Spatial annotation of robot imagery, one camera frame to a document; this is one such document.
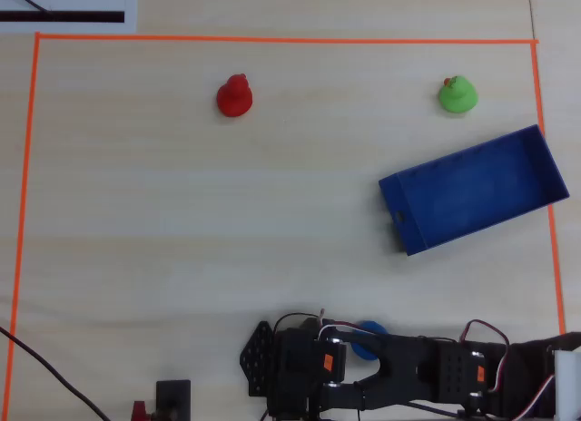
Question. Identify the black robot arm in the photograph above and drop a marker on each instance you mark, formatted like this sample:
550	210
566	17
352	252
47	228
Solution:
408	362

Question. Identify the blue rubber duck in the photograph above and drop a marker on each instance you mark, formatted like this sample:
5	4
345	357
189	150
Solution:
365	352

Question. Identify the blue plastic box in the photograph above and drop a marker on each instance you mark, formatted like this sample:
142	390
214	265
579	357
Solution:
476	189

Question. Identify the green rubber duck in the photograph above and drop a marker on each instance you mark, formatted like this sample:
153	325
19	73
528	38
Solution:
458	99

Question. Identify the red rubber duck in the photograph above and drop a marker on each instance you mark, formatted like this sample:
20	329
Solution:
233	99

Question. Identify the orange tape strip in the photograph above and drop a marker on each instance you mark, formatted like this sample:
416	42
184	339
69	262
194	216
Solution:
272	39
556	280
26	167

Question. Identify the black clamp plate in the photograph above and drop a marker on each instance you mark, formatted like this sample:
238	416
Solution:
173	394

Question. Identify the black bar strip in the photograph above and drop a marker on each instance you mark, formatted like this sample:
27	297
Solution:
68	16

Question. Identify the white camera housing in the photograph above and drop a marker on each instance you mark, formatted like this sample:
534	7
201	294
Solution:
568	384

